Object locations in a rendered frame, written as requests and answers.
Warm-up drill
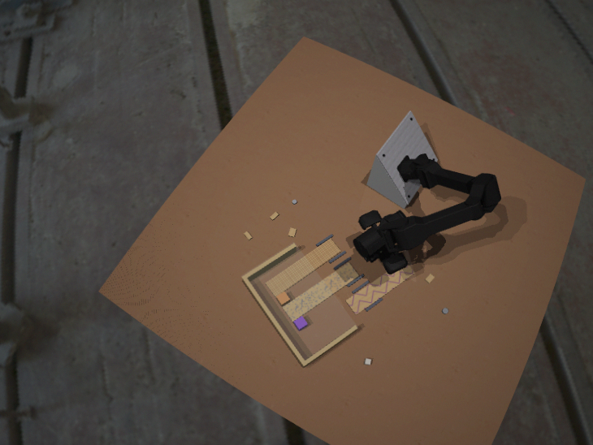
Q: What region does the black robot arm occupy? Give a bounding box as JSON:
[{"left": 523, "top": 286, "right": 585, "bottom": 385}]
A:
[{"left": 353, "top": 153, "right": 501, "bottom": 262}]

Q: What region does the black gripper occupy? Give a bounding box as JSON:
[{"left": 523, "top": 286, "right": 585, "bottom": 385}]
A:
[{"left": 358, "top": 210, "right": 408, "bottom": 274}]

